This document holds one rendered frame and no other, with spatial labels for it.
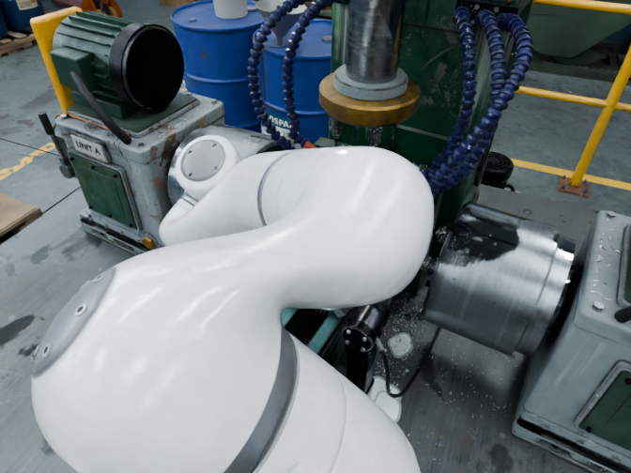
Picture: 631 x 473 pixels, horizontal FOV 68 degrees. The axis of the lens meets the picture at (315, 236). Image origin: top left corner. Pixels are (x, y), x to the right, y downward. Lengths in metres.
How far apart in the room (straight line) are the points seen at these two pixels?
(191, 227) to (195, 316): 0.36
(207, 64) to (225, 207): 2.37
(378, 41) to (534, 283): 0.46
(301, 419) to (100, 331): 0.09
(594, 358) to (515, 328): 0.12
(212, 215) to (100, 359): 0.35
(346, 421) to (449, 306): 0.63
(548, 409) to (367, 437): 0.74
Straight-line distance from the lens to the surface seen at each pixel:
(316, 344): 0.94
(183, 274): 0.20
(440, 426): 1.01
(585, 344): 0.83
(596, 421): 0.94
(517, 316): 0.84
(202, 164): 0.61
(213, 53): 2.81
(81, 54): 1.16
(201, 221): 0.53
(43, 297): 1.34
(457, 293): 0.84
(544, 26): 4.92
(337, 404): 0.24
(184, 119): 1.17
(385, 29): 0.80
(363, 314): 0.83
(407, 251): 0.27
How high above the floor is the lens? 1.68
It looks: 41 degrees down
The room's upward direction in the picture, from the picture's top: 1 degrees clockwise
